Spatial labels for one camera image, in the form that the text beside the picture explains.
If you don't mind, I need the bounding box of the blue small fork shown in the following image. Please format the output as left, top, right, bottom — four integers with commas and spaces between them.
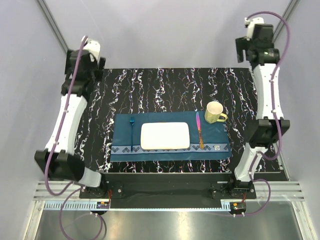
129, 116, 135, 153

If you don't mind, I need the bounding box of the yellow mug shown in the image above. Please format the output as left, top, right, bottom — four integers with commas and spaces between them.
204, 101, 228, 124

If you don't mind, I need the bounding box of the white rectangular plate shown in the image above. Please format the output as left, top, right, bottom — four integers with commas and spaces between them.
140, 122, 191, 150

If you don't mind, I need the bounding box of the pink orange knife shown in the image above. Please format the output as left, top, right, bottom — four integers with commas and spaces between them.
195, 112, 205, 150

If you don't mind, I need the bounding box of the blue patterned cloth placemat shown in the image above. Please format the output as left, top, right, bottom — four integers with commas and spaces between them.
110, 111, 232, 162

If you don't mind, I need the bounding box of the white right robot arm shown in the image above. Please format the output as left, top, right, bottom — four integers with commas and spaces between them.
226, 17, 290, 199

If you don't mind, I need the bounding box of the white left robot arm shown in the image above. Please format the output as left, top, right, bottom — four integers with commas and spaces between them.
34, 46, 108, 198

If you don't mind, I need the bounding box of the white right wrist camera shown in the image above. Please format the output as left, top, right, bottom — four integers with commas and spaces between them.
244, 17, 265, 41

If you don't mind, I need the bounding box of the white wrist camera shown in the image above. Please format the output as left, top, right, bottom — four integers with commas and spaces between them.
81, 35, 101, 63
244, 17, 265, 41

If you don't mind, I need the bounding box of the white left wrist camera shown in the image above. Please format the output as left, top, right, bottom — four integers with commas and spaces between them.
81, 35, 101, 63

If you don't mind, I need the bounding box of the right aluminium frame post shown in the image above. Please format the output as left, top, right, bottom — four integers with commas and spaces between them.
273, 0, 301, 41

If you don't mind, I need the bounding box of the aluminium frame post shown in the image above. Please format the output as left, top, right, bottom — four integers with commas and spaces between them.
35, 0, 68, 54
273, 0, 301, 41

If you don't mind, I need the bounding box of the left aluminium frame post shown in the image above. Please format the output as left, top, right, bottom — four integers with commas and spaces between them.
35, 0, 68, 54

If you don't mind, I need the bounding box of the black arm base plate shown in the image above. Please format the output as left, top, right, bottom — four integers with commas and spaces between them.
80, 173, 257, 200

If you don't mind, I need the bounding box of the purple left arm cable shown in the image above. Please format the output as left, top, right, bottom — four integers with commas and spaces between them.
43, 35, 108, 240

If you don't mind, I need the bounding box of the aluminium front rail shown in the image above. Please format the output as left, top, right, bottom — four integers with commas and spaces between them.
33, 181, 305, 202

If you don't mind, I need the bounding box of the grey cable duct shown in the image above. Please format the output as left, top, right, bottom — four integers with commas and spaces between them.
43, 201, 248, 211

